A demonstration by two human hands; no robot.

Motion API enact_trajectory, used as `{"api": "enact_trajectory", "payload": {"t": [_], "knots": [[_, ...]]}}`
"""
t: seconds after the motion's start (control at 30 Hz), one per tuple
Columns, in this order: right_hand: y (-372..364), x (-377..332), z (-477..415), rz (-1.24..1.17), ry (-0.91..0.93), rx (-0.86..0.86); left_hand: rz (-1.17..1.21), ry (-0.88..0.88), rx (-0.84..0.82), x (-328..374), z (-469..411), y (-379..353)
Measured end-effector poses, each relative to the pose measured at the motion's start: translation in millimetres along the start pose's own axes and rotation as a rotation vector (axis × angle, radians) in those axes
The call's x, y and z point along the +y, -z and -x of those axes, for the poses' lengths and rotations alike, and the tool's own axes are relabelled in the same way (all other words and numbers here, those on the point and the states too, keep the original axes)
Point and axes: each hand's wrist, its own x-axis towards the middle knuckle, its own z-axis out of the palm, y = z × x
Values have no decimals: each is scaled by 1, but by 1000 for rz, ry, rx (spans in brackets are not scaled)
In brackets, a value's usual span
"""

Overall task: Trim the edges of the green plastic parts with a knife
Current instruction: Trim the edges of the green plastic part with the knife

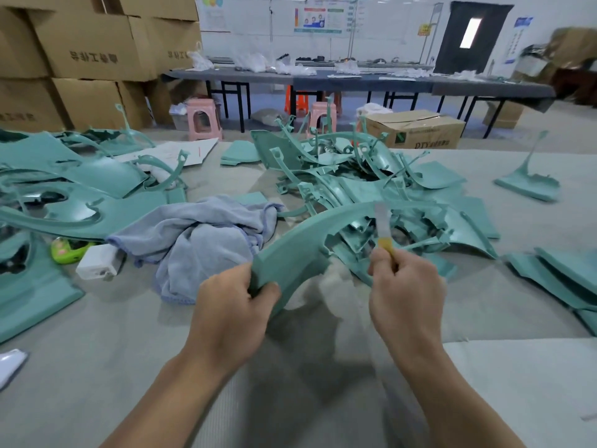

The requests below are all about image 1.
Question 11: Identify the person's right hand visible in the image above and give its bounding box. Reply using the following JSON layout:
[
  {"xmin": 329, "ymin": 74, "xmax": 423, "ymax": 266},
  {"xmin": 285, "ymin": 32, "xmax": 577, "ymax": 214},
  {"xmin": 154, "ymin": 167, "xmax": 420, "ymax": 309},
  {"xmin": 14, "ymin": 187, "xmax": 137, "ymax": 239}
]
[{"xmin": 368, "ymin": 245, "xmax": 449, "ymax": 366}]

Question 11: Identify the person's left hand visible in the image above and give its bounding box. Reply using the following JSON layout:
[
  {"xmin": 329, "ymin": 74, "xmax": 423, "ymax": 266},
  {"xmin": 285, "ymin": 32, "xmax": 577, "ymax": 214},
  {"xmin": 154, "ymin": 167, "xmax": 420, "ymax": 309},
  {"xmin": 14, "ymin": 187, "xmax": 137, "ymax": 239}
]
[{"xmin": 185, "ymin": 263, "xmax": 281, "ymax": 376}]

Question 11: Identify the grey-blue wiping cloth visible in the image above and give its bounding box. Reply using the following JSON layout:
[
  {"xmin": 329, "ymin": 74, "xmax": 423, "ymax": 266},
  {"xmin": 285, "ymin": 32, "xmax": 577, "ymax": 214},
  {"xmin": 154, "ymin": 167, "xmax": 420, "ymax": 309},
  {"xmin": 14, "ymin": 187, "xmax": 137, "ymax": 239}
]
[{"xmin": 107, "ymin": 195, "xmax": 284, "ymax": 306}]

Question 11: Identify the yellow-handled deburring knife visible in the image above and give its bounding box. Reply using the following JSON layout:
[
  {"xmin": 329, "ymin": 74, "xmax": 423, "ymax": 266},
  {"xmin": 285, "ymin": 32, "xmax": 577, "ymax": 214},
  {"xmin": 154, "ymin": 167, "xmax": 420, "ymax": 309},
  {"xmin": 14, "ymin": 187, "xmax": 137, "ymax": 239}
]
[{"xmin": 373, "ymin": 202, "xmax": 397, "ymax": 256}]

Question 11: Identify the single green plastic part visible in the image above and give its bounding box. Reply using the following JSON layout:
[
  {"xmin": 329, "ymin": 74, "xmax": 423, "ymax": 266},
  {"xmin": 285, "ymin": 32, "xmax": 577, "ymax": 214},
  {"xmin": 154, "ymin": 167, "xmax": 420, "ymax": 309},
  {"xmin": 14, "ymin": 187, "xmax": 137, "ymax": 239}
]
[{"xmin": 250, "ymin": 198, "xmax": 440, "ymax": 314}]

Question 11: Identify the brown cardboard box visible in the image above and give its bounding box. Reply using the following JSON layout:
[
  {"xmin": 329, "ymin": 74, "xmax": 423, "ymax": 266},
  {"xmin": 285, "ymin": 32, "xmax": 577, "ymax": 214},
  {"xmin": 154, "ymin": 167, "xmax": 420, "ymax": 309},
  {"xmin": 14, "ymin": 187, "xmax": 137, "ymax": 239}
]
[{"xmin": 359, "ymin": 109, "xmax": 466, "ymax": 150}]

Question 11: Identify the pile of green plastic parts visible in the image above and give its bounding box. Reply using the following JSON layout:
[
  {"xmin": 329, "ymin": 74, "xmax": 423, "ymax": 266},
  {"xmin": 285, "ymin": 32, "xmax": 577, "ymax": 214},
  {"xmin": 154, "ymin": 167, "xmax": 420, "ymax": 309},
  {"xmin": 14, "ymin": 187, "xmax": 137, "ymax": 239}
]
[{"xmin": 0, "ymin": 102, "xmax": 597, "ymax": 343}]

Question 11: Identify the stack of brown cardboard boxes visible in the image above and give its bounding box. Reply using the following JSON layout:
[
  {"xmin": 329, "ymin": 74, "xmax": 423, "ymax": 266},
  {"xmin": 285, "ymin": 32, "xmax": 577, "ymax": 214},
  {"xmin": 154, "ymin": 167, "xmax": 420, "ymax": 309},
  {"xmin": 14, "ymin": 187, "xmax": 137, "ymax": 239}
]
[{"xmin": 0, "ymin": 0, "xmax": 203, "ymax": 133}]

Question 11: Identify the person's right forearm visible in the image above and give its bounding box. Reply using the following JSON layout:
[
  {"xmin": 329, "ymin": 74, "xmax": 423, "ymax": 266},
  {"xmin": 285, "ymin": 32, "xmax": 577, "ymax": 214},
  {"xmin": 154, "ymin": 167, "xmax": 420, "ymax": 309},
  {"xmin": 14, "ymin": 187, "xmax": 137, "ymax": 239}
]
[{"xmin": 396, "ymin": 345, "xmax": 525, "ymax": 448}]

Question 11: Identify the person's left forearm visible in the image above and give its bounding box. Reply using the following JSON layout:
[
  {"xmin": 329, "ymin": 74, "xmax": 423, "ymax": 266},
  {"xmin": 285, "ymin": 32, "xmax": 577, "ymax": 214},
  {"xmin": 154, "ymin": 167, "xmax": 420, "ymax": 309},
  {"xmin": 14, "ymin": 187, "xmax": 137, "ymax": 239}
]
[{"xmin": 101, "ymin": 354, "xmax": 234, "ymax": 448}]

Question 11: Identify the white power adapter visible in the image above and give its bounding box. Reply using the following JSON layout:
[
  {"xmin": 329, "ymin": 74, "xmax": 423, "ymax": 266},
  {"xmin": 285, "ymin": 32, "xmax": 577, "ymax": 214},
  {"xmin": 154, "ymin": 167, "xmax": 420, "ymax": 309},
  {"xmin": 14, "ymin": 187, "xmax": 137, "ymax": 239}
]
[{"xmin": 75, "ymin": 242, "xmax": 126, "ymax": 282}]

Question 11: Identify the white foam sheet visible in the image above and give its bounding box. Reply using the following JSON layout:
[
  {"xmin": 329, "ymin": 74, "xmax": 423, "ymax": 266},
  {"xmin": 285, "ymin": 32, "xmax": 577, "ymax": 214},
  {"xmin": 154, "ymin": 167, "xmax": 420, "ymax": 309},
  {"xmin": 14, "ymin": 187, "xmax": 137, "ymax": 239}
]
[{"xmin": 443, "ymin": 337, "xmax": 597, "ymax": 448}]

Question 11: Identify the green and yellow gadget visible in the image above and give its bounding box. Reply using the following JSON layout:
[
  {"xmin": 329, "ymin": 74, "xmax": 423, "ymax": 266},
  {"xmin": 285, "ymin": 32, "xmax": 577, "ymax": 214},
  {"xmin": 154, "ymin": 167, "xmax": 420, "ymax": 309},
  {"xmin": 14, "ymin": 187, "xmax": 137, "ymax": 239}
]
[{"xmin": 50, "ymin": 236, "xmax": 95, "ymax": 265}]

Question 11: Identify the white paper sheet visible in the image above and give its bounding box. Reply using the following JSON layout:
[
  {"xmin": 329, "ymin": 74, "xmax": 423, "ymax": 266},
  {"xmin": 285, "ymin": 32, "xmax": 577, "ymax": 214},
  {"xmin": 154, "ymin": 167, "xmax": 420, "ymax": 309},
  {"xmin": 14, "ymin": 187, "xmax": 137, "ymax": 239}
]
[{"xmin": 114, "ymin": 137, "xmax": 220, "ymax": 170}]

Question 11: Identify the pink plastic stool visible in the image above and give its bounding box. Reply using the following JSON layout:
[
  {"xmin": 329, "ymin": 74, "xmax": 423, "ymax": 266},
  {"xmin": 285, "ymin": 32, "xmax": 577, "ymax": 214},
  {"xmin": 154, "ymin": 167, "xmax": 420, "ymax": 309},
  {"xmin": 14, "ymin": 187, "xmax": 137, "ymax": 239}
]
[
  {"xmin": 185, "ymin": 98, "xmax": 224, "ymax": 142},
  {"xmin": 308, "ymin": 100, "xmax": 339, "ymax": 134}
]

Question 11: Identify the white oval plastic piece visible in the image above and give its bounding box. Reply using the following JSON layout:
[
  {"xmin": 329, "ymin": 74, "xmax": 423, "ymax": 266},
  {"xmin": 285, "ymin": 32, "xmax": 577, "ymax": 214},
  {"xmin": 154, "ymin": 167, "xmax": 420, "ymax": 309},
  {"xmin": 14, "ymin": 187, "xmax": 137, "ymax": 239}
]
[{"xmin": 0, "ymin": 348, "xmax": 29, "ymax": 393}]

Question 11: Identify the long grey work table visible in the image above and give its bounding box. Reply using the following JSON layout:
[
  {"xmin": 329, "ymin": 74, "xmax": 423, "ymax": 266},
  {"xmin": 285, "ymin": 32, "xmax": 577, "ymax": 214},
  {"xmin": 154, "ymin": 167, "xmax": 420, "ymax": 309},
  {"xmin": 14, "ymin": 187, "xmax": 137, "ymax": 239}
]
[{"xmin": 163, "ymin": 68, "xmax": 558, "ymax": 139}]

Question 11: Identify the orange object under table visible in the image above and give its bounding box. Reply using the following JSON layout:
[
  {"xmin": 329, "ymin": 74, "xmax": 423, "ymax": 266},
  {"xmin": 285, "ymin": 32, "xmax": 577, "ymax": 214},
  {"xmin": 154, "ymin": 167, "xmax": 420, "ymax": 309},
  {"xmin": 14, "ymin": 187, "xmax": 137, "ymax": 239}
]
[{"xmin": 284, "ymin": 86, "xmax": 309, "ymax": 116}]

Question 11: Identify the heap of clear plastic bags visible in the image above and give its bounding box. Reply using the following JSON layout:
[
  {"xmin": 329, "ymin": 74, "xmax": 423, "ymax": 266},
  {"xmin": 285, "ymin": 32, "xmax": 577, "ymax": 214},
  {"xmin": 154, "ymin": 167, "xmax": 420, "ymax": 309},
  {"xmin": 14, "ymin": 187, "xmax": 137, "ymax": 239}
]
[{"xmin": 187, "ymin": 51, "xmax": 318, "ymax": 77}]

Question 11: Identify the dark door with window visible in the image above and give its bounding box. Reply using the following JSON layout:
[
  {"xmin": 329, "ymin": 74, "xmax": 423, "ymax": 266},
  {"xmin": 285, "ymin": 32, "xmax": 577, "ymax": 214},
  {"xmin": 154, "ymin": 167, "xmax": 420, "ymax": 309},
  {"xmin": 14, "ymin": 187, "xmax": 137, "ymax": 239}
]
[{"xmin": 435, "ymin": 1, "xmax": 514, "ymax": 75}]

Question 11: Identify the colourful wall poster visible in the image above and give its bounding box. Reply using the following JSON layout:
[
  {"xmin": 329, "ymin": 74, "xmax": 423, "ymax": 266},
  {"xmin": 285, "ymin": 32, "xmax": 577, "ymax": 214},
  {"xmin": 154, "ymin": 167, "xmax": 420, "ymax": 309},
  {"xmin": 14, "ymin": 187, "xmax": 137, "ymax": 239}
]
[{"xmin": 293, "ymin": 4, "xmax": 348, "ymax": 35}]

